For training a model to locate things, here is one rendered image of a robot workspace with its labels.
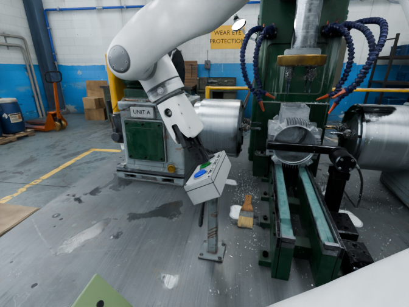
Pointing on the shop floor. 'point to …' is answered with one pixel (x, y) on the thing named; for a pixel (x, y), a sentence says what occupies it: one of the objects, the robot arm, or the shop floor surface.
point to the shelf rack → (386, 70)
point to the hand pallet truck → (52, 120)
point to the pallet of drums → (12, 121)
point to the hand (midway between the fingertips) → (200, 155)
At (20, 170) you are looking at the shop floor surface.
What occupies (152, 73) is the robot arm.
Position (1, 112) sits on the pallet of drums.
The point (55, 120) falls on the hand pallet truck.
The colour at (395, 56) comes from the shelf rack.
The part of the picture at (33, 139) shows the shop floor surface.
